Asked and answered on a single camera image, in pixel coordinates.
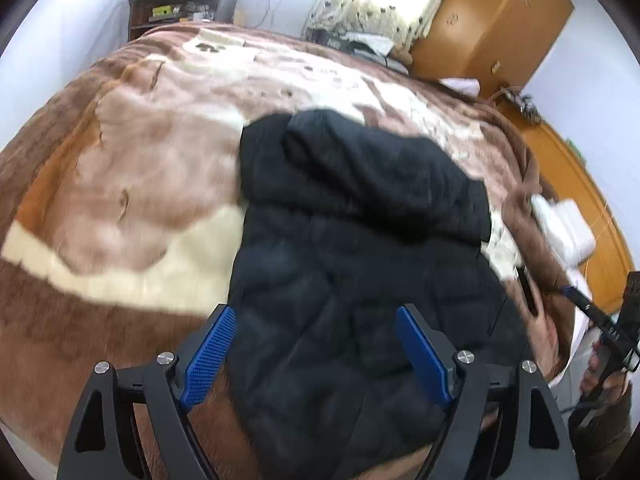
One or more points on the black smartphone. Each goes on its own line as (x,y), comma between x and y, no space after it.
(528,291)

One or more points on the black quilted puffer jacket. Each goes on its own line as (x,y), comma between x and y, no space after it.
(360,270)

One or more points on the heart print curtain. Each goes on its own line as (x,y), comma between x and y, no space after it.
(385,0)

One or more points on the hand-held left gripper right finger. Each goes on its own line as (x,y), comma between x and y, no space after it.
(422,355)

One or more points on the pile of clothes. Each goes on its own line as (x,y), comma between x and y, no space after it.
(367,47)

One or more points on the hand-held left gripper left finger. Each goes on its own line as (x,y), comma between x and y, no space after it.
(210,355)

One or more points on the person's right forearm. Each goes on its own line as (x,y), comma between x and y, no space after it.
(602,435)

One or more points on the brown printed plush blanket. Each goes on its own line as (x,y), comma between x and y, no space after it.
(140,170)

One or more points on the pink cloth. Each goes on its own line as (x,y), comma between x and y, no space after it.
(460,85)

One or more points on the power strip with plugs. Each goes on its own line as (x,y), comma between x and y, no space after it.
(527,107)

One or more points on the wooden wardrobe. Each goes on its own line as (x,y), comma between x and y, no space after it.
(492,20)

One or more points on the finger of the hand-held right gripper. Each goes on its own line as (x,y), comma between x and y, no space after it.
(582,302)

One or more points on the wooden headboard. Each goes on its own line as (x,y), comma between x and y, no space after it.
(585,180)

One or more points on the white pillow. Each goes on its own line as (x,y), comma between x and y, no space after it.
(565,225)

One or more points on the cluttered grey shelf unit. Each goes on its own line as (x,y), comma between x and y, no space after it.
(182,7)

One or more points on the person's right hand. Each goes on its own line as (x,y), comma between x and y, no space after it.
(600,372)

